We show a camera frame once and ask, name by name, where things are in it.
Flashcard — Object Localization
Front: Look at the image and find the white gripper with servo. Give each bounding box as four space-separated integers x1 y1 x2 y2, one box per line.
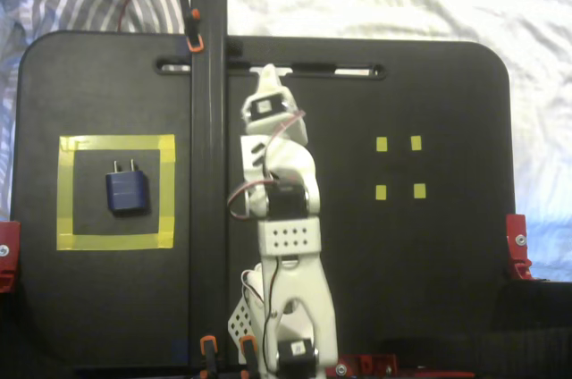
240 63 310 144

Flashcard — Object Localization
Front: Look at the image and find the blue and white charger plug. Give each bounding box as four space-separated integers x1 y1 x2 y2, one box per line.
105 159 148 218

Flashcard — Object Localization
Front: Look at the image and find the orange and black spring clamp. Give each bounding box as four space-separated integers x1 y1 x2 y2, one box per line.
176 0 206 55

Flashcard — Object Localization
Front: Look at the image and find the black flat bar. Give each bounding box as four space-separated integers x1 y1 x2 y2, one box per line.
189 0 229 374

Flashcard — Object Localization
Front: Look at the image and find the yellow tape square outline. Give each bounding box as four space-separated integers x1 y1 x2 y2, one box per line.
55 133 176 251

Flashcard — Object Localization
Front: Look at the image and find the small orange base clamp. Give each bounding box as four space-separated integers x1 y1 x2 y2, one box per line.
239 336 260 379

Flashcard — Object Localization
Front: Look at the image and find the orange and black bar clamp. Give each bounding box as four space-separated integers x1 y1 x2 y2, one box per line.
198 336 223 379

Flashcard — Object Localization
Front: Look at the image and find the black backdrop sheet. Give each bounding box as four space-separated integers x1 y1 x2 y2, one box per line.
0 279 572 379

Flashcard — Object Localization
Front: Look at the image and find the red white servo wire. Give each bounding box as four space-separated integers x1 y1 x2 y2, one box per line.
226 109 307 222

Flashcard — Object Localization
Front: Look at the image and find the red corner bracket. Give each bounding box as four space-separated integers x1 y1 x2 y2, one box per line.
0 220 22 294
504 213 534 281

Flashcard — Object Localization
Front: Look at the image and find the red post foot bracket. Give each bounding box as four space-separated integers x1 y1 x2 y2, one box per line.
327 353 399 376

